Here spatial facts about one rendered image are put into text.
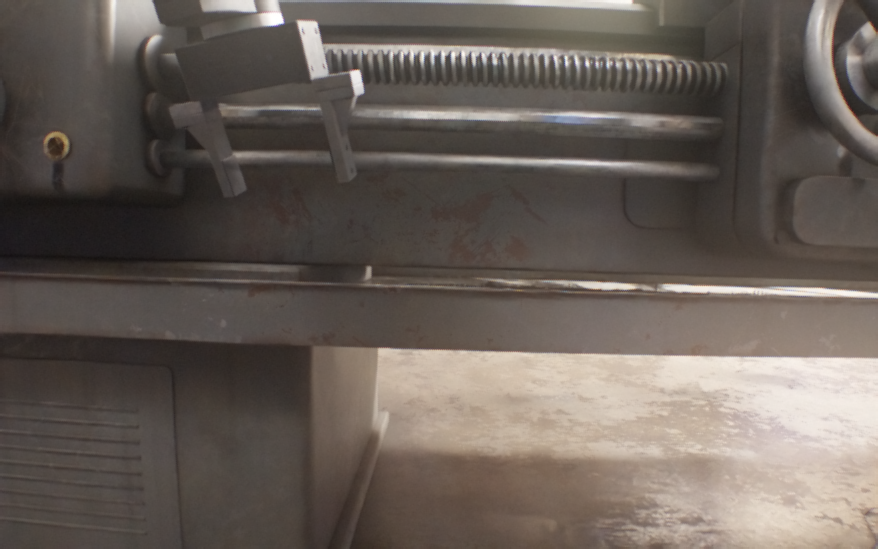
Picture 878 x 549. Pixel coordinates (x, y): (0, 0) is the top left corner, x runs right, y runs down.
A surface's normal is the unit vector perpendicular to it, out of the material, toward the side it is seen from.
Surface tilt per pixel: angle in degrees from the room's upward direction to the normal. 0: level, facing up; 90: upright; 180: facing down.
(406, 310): 90
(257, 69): 113
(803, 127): 90
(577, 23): 90
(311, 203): 90
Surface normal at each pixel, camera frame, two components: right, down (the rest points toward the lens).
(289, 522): -0.01, 0.08
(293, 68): -0.14, 0.47
